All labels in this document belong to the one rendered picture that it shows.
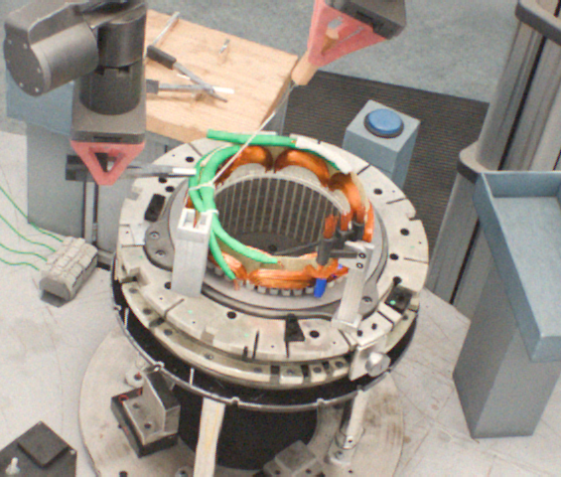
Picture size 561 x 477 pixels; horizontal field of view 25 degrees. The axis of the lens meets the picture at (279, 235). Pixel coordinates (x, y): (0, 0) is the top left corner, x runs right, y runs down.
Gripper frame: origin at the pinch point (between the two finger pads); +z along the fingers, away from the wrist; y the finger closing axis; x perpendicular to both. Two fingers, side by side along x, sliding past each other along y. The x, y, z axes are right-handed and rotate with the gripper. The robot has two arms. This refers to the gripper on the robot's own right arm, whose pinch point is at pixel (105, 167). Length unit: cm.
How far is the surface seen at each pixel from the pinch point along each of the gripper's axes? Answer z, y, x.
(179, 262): 3.4, 9.0, 7.2
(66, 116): 16.6, -25.9, -4.8
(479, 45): 120, -182, 100
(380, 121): 13.2, -24.4, 32.7
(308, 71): -14.0, 0.8, 17.7
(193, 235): -0.6, 9.2, 8.2
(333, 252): -3.4, 13.2, 20.5
